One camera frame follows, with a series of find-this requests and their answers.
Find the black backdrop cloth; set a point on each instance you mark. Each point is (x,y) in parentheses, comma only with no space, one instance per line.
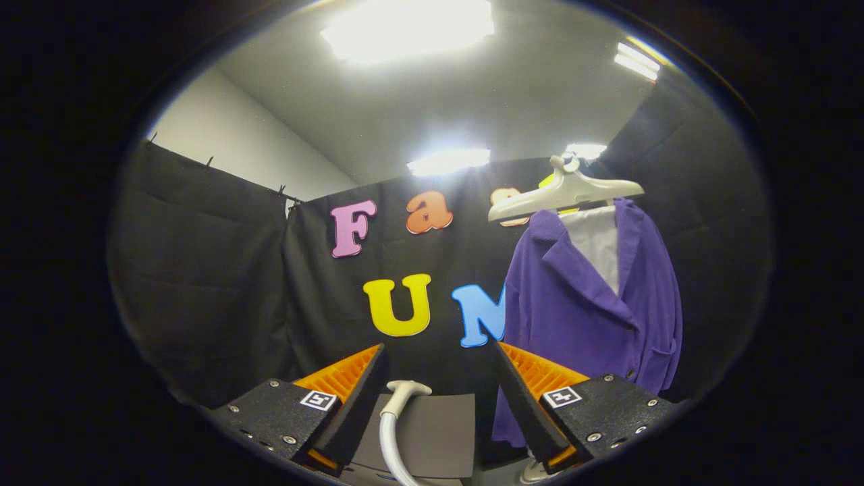
(715,202)
(202,270)
(439,250)

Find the metal stand base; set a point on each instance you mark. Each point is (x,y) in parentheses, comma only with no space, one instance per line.
(533,472)

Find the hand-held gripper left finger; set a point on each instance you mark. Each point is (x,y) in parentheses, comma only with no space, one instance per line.
(358,405)

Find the grey cabinet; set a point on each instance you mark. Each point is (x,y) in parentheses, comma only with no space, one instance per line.
(439,432)

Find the large ceiling light panel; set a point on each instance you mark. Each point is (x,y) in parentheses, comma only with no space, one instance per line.
(405,27)

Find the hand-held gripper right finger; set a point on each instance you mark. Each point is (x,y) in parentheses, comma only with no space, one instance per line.
(523,405)

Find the white plastic hanger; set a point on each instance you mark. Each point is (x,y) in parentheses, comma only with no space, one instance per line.
(560,196)

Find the white dress form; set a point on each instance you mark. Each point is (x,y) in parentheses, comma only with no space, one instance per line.
(597,243)

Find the purple jacket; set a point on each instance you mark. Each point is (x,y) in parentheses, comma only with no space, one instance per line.
(574,324)

